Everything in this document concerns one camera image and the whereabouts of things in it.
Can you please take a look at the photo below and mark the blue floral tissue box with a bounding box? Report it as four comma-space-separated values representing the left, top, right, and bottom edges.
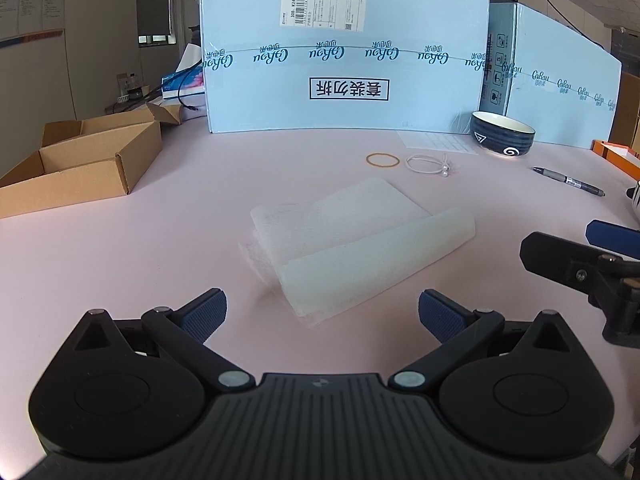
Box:
161, 42, 206, 100

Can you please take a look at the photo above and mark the grey and black pen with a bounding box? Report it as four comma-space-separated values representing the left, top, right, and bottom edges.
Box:
532, 166, 606, 197

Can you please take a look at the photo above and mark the open flat cardboard box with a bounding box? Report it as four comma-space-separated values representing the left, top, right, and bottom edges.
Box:
0, 102, 183, 220

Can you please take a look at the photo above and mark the dark blue patterned bowl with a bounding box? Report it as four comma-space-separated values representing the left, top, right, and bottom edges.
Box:
470, 111, 536, 157

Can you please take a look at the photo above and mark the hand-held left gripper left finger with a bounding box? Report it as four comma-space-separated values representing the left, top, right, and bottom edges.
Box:
65, 287, 255, 394

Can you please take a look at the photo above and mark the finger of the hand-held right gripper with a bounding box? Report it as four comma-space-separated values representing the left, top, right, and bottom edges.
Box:
520, 232, 640, 306
586, 219, 640, 247

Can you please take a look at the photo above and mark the black usb cable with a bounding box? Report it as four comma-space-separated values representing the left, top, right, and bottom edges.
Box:
175, 65, 206, 112

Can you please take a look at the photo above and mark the light blue carton with label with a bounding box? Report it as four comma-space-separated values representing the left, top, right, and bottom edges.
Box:
199, 0, 490, 135

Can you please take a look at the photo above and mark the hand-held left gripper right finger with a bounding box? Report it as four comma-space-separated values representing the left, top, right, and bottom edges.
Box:
389, 289, 586, 393

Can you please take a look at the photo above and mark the wall poster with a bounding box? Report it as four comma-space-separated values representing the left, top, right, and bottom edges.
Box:
0, 0, 67, 51

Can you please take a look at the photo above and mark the large brown cardboard carton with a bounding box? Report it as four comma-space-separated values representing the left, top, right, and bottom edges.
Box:
609, 71, 640, 151

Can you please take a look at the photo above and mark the small side table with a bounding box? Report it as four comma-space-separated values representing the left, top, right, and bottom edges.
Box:
104, 72, 151, 115

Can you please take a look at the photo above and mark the white hair tie with pearls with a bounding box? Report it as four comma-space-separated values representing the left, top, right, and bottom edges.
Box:
405, 153, 458, 178

